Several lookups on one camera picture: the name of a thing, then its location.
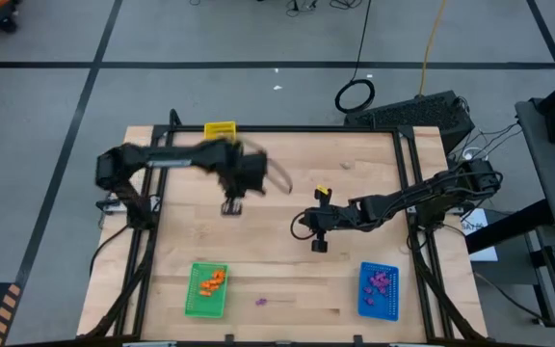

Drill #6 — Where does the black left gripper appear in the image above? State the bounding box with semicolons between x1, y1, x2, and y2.
208;138;269;217

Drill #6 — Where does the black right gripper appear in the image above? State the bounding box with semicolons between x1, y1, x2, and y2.
301;184;373;254

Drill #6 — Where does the blue plastic basket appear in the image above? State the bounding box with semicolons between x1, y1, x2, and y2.
357;260;400;323

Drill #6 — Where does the yellow plastic basket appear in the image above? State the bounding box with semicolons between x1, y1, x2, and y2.
203;120;238;142

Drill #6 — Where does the green plastic basket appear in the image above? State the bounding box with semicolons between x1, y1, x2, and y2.
184;261;229;320

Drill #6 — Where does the black computer tower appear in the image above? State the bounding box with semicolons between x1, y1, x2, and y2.
343;90;476;155

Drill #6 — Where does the white paper sheet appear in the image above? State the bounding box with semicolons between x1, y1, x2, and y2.
459;207;499;262

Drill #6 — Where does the black coiled cable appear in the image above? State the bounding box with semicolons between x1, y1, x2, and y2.
333;0;377;115

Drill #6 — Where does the black cable bundle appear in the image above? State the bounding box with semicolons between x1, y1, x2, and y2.
284;0;365;12

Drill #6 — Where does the yellow cable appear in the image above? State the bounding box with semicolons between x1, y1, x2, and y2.
417;0;448;96

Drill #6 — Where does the black floor cable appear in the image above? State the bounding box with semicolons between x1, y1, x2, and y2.
473;273;555;341

